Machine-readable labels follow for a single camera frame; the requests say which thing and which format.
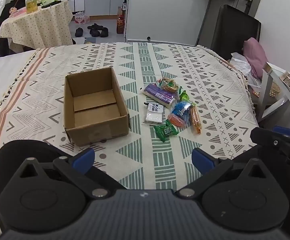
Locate orange rice cracker pack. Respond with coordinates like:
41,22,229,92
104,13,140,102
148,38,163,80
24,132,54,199
189,105,202,134

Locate red snack packet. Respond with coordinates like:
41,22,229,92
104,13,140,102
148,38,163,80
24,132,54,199
168,113,186,128

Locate green snack packet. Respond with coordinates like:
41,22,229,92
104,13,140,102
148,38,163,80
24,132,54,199
154,120,178,142

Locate blue snack packet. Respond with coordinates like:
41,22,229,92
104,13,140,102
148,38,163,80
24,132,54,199
172,101,192,122

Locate bright green candy packet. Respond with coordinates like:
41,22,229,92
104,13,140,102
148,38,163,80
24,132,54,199
179,90,190,102

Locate white black snack packet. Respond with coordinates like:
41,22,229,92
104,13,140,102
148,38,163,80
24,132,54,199
144,102,164,125

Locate purple long snack pack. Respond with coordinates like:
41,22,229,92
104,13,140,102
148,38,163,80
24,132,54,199
142,83,176,109

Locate green white cookie packet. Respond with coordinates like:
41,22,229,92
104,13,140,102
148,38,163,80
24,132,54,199
155,77,182,94

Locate white side shelf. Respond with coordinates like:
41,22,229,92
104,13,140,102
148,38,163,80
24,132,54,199
256,62,290,128

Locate open brown cardboard box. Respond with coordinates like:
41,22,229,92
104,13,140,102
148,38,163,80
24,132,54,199
63,67,129,146

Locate patterned bed blanket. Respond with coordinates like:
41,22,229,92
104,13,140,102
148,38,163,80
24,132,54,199
0,42,257,190

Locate white plastic bag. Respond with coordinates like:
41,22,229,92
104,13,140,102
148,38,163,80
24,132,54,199
230,52,261,87

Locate pink cloth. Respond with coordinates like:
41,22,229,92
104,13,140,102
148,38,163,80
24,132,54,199
243,37,268,79

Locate black chair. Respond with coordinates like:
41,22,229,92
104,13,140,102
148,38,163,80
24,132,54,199
211,4,261,60

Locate black slippers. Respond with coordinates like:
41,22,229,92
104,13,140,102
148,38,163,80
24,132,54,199
75,23,109,37

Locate round table dotted tablecloth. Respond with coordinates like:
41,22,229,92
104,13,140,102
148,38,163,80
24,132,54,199
0,0,73,53

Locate pink water bottle pack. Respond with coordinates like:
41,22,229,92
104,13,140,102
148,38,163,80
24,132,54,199
74,11,90,24

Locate door handle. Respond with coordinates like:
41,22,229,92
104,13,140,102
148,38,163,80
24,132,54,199
242,0,253,15

